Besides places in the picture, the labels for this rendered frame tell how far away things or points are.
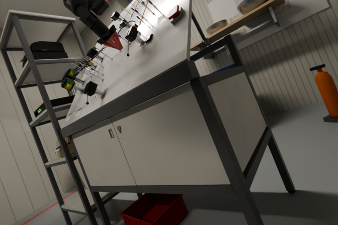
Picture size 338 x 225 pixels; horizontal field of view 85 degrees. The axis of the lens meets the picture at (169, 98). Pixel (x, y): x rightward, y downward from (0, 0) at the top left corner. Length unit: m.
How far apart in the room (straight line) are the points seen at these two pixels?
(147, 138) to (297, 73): 2.63
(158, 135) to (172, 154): 0.10
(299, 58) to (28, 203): 4.43
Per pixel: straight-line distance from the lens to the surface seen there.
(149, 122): 0.84
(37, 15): 1.99
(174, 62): 0.67
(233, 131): 0.76
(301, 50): 3.16
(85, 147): 1.41
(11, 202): 3.72
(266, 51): 3.18
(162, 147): 0.84
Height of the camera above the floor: 0.75
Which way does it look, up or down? 1 degrees up
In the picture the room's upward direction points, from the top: 22 degrees counter-clockwise
